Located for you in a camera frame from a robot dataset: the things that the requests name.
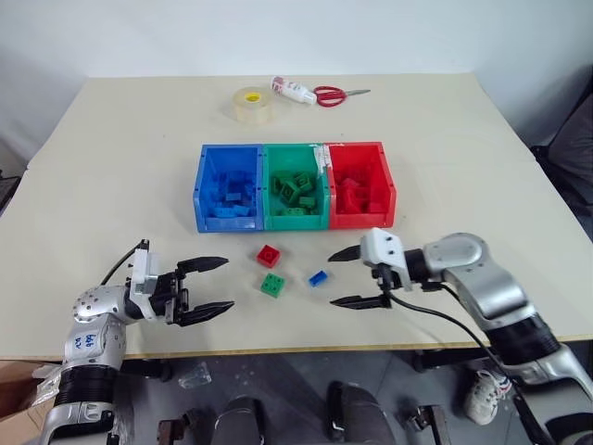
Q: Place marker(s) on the red plastic bin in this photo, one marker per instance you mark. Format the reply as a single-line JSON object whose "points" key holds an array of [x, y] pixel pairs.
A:
{"points": [[384, 185]]}

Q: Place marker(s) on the black caster bracket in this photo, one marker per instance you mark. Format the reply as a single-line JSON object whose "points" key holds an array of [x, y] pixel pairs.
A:
{"points": [[178, 428], [428, 424]]}

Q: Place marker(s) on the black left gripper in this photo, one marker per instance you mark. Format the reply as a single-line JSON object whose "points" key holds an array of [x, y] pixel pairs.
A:
{"points": [[170, 296]]}

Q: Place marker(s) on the white glue bottle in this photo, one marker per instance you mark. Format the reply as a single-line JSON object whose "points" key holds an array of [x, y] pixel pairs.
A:
{"points": [[292, 89]]}

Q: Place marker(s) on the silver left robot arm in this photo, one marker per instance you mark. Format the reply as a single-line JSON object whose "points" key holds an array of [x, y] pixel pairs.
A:
{"points": [[92, 343]]}

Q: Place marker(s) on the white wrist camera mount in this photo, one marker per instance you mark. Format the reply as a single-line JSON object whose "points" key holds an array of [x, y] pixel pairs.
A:
{"points": [[144, 273], [382, 248]]}

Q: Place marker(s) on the black office chair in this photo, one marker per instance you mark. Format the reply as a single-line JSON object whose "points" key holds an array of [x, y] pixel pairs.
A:
{"points": [[570, 153]]}

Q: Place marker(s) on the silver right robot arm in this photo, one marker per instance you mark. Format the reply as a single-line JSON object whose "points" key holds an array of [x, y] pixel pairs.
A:
{"points": [[495, 287]]}

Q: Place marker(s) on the clear plastic bag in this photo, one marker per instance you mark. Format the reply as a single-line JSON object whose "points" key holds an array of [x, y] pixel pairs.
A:
{"points": [[195, 376]]}

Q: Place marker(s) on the brown cardboard box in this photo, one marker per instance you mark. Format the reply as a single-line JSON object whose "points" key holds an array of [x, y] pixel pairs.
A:
{"points": [[18, 398]]}

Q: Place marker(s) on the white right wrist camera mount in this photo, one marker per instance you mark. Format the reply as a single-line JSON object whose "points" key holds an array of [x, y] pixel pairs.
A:
{"points": [[382, 248]]}

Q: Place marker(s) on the green toy block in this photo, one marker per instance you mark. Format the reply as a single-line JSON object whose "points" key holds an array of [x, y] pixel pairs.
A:
{"points": [[292, 191], [293, 212], [304, 180], [307, 201], [281, 181], [273, 283]]}

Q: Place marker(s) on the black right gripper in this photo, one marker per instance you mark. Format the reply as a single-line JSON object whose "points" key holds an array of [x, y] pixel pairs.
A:
{"points": [[392, 278]]}

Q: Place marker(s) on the red toy block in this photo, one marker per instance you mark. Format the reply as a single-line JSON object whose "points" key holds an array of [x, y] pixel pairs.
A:
{"points": [[349, 190], [376, 207], [268, 256]]}

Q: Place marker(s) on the dark crate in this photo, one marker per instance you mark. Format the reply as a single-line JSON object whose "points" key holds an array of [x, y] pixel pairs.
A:
{"points": [[8, 192]]}

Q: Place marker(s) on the small blue toy block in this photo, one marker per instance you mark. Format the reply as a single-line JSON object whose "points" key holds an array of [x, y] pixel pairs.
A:
{"points": [[318, 278]]}

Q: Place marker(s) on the blue plastic bin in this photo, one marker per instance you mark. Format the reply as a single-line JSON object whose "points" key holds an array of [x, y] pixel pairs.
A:
{"points": [[203, 185]]}

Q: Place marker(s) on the dark rounded shape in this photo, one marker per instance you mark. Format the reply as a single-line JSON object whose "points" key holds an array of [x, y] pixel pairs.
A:
{"points": [[359, 415], [241, 422]]}

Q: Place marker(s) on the green plastic bin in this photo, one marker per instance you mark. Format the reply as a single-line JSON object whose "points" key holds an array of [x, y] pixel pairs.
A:
{"points": [[271, 222]]}

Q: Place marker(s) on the clear tape roll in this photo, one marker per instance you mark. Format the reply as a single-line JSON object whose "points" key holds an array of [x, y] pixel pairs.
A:
{"points": [[252, 106]]}

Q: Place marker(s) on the white paper label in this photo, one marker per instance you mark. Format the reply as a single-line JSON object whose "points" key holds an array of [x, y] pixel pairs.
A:
{"points": [[321, 160]]}

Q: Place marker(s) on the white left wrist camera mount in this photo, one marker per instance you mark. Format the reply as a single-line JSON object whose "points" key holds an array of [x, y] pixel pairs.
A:
{"points": [[144, 273]]}

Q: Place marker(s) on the crumpled clear plastic wrap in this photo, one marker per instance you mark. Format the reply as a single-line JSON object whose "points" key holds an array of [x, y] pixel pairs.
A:
{"points": [[46, 385]]}

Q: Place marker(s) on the white sneaker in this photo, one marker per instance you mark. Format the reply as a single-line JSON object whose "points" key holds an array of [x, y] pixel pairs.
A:
{"points": [[484, 398]]}

